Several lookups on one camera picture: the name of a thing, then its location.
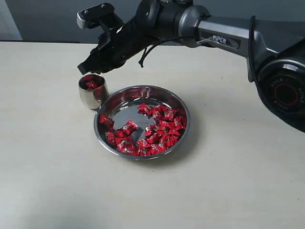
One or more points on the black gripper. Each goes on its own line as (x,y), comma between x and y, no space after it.
(124,44)

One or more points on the red candy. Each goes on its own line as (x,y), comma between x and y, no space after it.
(129,127)
(127,149)
(179,123)
(106,121)
(92,82)

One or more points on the round stainless steel plate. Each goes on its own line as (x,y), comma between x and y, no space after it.
(122,107)

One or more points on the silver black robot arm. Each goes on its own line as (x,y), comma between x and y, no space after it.
(274,50)

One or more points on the stainless steel cup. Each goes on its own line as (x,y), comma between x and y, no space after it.
(93,99)

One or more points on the red wrapped candy bottom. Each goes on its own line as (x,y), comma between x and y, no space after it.
(127,149)

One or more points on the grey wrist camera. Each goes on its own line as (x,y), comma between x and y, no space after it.
(100,15)

